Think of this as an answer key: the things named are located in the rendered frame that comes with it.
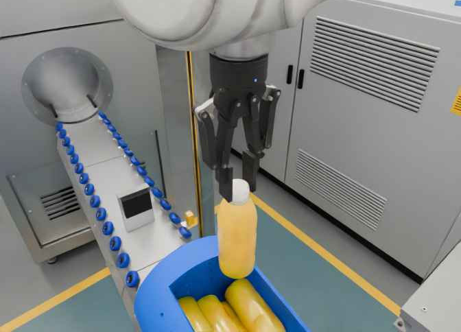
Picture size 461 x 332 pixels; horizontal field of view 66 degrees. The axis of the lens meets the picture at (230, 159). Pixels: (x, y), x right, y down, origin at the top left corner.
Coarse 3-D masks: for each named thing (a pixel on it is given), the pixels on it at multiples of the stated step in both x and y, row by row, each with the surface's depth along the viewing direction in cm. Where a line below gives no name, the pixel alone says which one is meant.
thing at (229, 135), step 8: (232, 104) 47; (240, 104) 47; (232, 112) 47; (224, 120) 49; (232, 120) 48; (224, 128) 49; (232, 128) 49; (216, 136) 52; (224, 136) 50; (232, 136) 50; (216, 144) 52; (224, 144) 50; (216, 152) 52; (224, 152) 51; (224, 160) 52; (224, 168) 52
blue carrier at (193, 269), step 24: (216, 240) 78; (168, 264) 72; (192, 264) 71; (216, 264) 84; (144, 288) 73; (168, 288) 69; (192, 288) 84; (216, 288) 90; (264, 288) 83; (144, 312) 72; (168, 312) 67; (288, 312) 76
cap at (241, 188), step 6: (234, 180) 59; (240, 180) 59; (234, 186) 58; (240, 186) 58; (246, 186) 58; (234, 192) 57; (240, 192) 57; (246, 192) 57; (234, 198) 57; (240, 198) 57; (246, 198) 58
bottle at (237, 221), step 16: (224, 208) 59; (240, 208) 58; (224, 224) 59; (240, 224) 59; (256, 224) 61; (224, 240) 62; (240, 240) 60; (256, 240) 65; (224, 256) 64; (240, 256) 63; (224, 272) 67; (240, 272) 66
